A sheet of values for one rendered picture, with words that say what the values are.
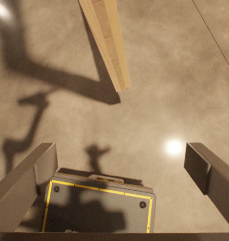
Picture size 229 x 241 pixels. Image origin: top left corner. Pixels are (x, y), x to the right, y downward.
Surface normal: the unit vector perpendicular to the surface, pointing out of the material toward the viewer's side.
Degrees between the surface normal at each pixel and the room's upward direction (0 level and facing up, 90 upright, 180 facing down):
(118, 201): 0
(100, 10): 88
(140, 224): 0
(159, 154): 0
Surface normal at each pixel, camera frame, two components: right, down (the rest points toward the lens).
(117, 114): -0.14, -0.15
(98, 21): 0.26, 0.94
